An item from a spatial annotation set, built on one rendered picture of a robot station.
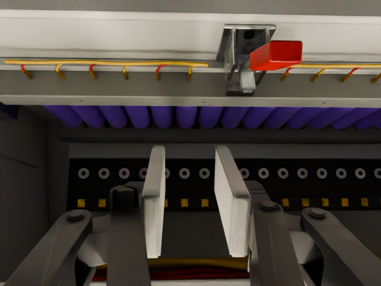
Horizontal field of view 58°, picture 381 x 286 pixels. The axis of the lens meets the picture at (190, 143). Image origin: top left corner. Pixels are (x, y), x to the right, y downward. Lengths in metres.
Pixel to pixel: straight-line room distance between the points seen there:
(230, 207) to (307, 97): 0.11
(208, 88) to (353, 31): 0.09
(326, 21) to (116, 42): 0.12
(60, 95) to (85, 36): 0.05
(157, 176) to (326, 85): 0.14
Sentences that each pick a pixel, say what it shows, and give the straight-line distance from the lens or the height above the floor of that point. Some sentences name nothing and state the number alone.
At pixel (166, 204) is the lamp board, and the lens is 0.35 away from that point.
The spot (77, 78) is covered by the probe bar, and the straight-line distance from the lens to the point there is 0.24.
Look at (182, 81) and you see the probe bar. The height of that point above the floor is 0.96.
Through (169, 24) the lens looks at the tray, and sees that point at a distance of 0.19.
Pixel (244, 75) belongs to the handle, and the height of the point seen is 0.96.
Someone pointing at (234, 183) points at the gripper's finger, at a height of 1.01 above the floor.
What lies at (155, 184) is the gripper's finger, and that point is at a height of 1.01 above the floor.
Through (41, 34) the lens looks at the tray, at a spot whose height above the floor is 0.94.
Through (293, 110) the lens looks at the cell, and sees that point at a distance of 0.28.
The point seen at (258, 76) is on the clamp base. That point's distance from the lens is 0.20.
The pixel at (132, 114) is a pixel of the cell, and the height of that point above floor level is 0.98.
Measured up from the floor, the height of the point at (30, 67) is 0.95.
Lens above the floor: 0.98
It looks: 5 degrees up
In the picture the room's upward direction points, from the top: 180 degrees counter-clockwise
